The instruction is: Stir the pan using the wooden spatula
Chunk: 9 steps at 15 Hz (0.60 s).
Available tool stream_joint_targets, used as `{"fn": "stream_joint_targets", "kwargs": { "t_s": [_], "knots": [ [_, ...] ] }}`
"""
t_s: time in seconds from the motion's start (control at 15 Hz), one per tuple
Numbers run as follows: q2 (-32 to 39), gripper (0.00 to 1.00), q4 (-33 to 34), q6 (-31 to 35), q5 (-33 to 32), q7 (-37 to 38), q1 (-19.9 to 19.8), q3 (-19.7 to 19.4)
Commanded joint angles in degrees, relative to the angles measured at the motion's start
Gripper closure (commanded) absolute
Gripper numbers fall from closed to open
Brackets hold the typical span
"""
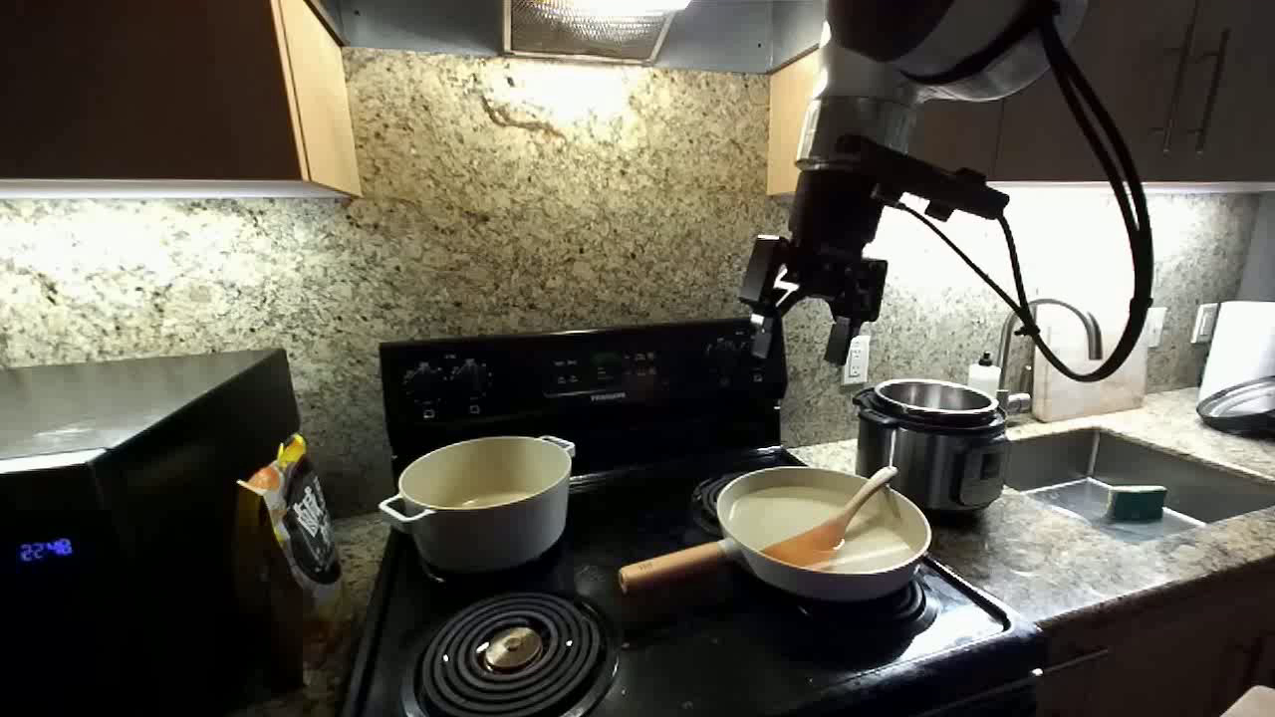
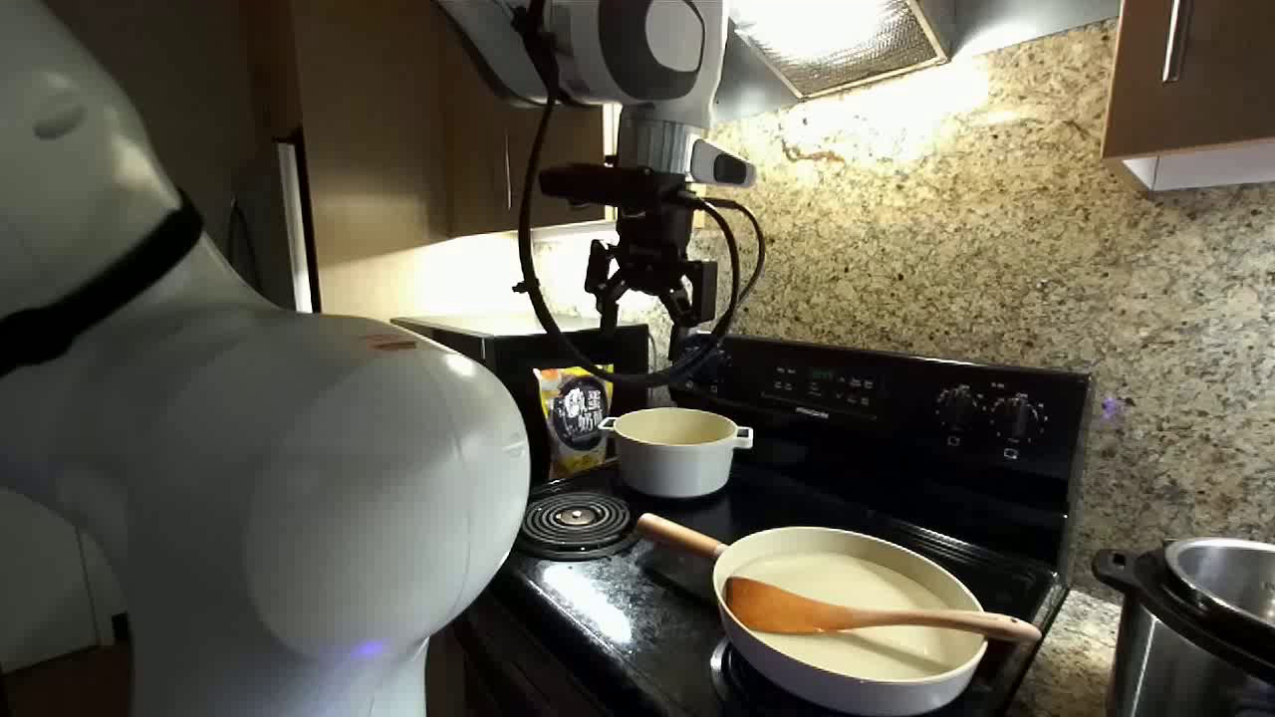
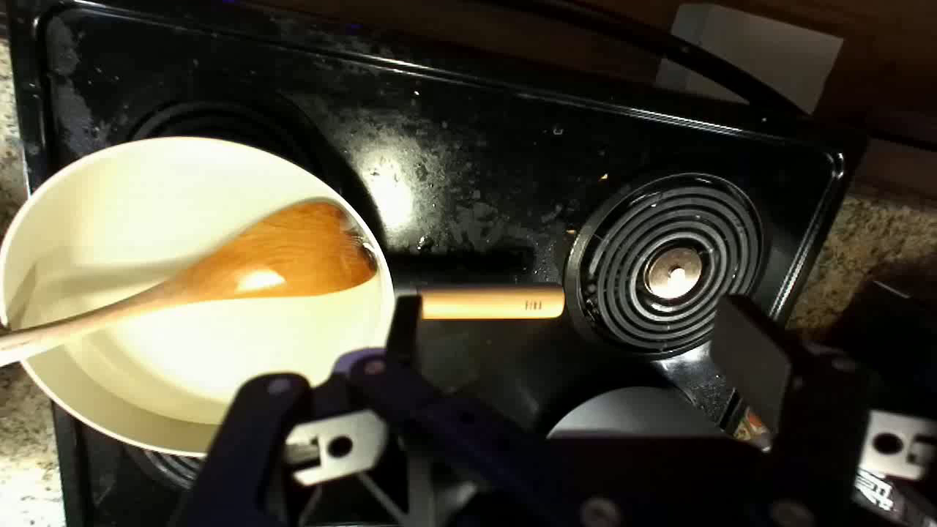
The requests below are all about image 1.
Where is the white frying pan wooden handle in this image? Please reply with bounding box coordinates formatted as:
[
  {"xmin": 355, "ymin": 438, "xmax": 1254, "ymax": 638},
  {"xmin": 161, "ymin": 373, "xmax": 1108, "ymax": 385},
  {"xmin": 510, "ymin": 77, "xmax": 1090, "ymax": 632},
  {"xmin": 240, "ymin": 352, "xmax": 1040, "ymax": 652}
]
[{"xmin": 614, "ymin": 464, "xmax": 935, "ymax": 604}]

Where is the dark wood cabinet beside microwave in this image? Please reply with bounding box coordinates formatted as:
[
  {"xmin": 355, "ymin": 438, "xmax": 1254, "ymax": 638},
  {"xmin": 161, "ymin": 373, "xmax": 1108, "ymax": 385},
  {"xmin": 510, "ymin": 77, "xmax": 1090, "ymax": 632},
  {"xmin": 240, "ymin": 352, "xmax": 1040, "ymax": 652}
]
[{"xmin": 0, "ymin": 0, "xmax": 362, "ymax": 199}]

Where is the black coil burner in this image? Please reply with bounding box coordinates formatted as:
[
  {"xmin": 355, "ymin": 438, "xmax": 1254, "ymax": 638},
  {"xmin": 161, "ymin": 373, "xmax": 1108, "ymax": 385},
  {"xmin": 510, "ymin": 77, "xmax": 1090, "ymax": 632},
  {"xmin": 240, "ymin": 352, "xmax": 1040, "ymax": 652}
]
[
  {"xmin": 781, "ymin": 574, "xmax": 933, "ymax": 638},
  {"xmin": 403, "ymin": 590, "xmax": 617, "ymax": 717}
]

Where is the yellow black snack bag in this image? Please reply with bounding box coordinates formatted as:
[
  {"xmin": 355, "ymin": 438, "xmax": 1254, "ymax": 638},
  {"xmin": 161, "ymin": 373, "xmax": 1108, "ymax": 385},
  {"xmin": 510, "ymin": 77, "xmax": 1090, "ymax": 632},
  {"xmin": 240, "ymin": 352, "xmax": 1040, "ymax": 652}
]
[{"xmin": 237, "ymin": 431, "xmax": 344, "ymax": 693}]

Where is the steel kitchen sink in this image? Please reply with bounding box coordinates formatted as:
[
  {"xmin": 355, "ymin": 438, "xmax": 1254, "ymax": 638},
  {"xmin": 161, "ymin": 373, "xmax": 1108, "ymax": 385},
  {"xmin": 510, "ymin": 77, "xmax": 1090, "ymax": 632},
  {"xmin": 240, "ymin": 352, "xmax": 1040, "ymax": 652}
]
[{"xmin": 1001, "ymin": 425, "xmax": 1275, "ymax": 538}]

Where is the black dish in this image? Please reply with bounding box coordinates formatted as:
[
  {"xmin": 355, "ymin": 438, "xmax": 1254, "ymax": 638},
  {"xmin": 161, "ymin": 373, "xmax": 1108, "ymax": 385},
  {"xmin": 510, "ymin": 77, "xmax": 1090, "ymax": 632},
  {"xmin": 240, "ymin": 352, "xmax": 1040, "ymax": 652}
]
[{"xmin": 1190, "ymin": 373, "xmax": 1275, "ymax": 438}]

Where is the black electric stove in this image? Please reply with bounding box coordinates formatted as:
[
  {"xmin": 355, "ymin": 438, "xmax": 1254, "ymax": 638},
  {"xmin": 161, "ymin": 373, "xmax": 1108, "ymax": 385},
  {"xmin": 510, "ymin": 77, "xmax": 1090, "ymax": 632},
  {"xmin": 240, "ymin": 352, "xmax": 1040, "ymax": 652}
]
[{"xmin": 334, "ymin": 315, "xmax": 1051, "ymax": 717}]

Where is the chrome sink faucet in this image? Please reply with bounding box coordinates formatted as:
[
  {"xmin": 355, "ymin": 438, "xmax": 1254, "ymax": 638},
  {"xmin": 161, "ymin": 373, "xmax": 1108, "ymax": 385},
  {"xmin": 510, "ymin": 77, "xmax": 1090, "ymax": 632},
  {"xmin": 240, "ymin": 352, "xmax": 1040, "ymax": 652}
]
[{"xmin": 998, "ymin": 294, "xmax": 1108, "ymax": 419}]

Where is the black microwave oven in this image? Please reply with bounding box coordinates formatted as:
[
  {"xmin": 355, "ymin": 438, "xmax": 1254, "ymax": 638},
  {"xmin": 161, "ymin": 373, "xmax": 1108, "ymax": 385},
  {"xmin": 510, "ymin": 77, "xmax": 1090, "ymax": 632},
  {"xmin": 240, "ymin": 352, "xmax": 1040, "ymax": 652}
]
[{"xmin": 0, "ymin": 347, "xmax": 307, "ymax": 717}]

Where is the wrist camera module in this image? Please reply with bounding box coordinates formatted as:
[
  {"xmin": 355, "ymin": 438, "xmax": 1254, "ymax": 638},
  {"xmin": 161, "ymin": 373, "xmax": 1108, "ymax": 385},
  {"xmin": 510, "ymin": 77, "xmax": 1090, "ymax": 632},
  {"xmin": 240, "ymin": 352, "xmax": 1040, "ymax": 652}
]
[{"xmin": 868, "ymin": 136, "xmax": 1011, "ymax": 225}]

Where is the dark wood cabinet with handles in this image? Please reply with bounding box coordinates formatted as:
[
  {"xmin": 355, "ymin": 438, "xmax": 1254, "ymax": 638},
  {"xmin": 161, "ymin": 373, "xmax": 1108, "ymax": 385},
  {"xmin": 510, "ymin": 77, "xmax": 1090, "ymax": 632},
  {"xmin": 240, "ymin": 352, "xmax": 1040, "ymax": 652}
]
[{"xmin": 767, "ymin": 0, "xmax": 1275, "ymax": 199}]

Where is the wooden spatula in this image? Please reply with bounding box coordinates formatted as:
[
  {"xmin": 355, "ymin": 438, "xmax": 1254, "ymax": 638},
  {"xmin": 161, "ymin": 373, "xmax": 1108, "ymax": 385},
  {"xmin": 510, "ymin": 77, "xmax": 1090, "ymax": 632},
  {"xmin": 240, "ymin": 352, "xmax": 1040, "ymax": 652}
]
[{"xmin": 762, "ymin": 464, "xmax": 905, "ymax": 574}]

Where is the stainless steel pressure cooker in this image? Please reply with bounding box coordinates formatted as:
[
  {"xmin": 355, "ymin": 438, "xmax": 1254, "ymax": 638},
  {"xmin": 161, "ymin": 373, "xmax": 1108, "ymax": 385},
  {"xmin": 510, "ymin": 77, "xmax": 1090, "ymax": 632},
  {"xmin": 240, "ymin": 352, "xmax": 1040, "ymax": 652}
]
[{"xmin": 850, "ymin": 373, "xmax": 1011, "ymax": 517}]

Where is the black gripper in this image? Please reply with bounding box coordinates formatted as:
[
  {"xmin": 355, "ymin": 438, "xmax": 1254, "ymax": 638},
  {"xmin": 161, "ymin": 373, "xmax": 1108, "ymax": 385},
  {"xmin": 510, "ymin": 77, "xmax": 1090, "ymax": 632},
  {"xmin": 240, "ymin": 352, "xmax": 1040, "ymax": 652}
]
[{"xmin": 739, "ymin": 230, "xmax": 894, "ymax": 371}]

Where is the small soap bottle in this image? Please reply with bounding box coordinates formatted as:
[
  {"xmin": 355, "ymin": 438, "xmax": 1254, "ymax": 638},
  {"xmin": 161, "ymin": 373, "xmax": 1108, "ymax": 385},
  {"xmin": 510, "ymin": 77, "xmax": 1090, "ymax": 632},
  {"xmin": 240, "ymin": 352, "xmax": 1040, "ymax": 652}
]
[{"xmin": 966, "ymin": 352, "xmax": 1003, "ymax": 401}]

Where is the white pot with handles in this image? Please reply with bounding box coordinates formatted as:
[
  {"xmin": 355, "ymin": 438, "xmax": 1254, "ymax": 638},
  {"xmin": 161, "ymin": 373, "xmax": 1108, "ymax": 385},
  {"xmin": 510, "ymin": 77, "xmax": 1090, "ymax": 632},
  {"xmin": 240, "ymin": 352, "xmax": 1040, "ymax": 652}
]
[{"xmin": 376, "ymin": 431, "xmax": 580, "ymax": 579}]

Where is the pale cutting board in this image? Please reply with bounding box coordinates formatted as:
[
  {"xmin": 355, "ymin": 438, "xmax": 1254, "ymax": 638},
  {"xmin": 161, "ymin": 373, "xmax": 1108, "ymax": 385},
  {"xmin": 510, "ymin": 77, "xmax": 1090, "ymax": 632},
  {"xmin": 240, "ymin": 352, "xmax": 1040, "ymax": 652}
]
[{"xmin": 1027, "ymin": 284, "xmax": 1152, "ymax": 425}]

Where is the steel range hood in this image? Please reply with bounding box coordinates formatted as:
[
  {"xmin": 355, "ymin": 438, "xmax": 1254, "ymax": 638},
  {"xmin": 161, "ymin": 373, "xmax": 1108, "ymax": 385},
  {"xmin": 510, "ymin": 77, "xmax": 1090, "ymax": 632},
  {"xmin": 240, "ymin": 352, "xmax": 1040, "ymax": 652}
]
[{"xmin": 313, "ymin": 0, "xmax": 831, "ymax": 77}]

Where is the green sponge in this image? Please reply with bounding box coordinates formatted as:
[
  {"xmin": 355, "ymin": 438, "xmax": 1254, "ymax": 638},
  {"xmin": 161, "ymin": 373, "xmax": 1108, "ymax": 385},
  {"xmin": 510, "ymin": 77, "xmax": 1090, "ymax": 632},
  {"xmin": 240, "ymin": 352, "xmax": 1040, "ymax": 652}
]
[{"xmin": 1108, "ymin": 484, "xmax": 1172, "ymax": 525}]

